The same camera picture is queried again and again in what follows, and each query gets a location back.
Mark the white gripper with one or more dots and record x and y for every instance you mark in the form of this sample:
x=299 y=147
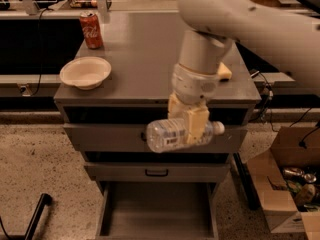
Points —
x=192 y=85

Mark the clear plastic water bottle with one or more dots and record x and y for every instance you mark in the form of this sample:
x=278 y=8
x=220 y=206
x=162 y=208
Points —
x=171 y=134

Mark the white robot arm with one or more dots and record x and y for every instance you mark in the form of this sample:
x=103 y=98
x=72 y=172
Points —
x=290 y=42

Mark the top grey drawer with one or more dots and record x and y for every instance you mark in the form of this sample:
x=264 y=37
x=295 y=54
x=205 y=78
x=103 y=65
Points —
x=129 y=138

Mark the grey metal drawer cabinet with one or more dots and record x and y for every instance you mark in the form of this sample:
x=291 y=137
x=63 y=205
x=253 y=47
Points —
x=142 y=48

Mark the middle grey drawer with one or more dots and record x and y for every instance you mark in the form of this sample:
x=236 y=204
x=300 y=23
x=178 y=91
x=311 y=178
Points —
x=156 y=172

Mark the bottom grey open drawer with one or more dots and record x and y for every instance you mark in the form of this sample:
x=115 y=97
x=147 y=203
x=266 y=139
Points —
x=157 y=211

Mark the yellow sponge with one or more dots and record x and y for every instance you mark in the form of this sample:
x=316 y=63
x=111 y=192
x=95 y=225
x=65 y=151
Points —
x=224 y=72

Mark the black cabinet leg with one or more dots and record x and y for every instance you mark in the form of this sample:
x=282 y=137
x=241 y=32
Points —
x=250 y=192

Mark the white paper bowl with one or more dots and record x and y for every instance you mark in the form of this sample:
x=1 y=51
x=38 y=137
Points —
x=85 y=73

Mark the cardboard box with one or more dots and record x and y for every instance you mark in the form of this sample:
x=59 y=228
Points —
x=292 y=147

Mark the red cola can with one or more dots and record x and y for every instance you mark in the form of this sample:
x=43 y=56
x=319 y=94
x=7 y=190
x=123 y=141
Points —
x=91 y=30

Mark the silver can in box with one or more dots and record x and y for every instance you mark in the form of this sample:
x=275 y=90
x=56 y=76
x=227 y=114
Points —
x=292 y=173

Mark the black metal stand leg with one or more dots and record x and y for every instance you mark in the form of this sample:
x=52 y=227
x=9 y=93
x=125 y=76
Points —
x=45 y=200

